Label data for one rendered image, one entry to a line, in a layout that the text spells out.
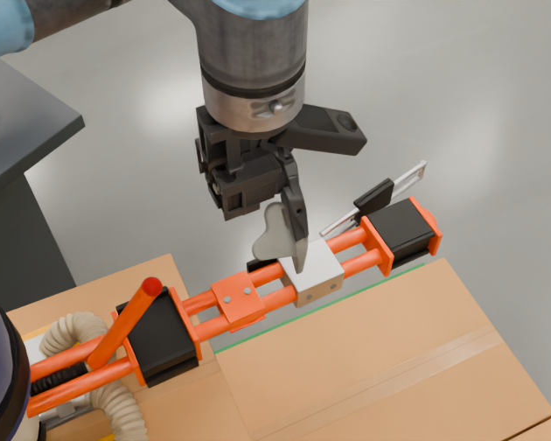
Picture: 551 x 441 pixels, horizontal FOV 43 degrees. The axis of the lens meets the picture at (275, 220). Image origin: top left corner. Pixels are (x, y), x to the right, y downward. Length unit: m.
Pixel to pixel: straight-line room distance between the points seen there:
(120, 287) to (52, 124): 0.60
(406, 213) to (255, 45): 0.48
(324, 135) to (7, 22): 0.30
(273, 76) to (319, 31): 2.37
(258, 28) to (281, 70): 0.05
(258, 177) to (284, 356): 0.83
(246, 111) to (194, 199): 1.77
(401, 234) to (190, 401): 0.37
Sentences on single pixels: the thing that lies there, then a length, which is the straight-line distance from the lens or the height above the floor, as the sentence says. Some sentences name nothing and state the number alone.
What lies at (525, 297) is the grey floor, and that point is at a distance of 2.26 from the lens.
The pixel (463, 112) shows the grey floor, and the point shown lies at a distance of 2.68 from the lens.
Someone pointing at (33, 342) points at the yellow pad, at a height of 0.97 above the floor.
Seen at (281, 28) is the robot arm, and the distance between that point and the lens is 0.53.
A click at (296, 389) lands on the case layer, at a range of 1.42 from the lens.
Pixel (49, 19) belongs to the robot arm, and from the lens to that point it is 0.57.
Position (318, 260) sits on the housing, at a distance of 0.92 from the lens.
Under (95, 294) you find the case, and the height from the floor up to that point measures 0.94.
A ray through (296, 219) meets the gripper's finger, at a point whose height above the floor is 1.30.
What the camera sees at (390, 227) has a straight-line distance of 0.95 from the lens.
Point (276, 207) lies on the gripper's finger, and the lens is 0.70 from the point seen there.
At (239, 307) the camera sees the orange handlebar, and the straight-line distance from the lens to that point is 0.88.
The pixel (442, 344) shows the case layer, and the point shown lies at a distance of 1.50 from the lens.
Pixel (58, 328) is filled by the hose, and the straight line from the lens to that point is 0.99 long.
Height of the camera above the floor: 1.87
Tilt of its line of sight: 55 degrees down
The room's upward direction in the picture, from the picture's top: straight up
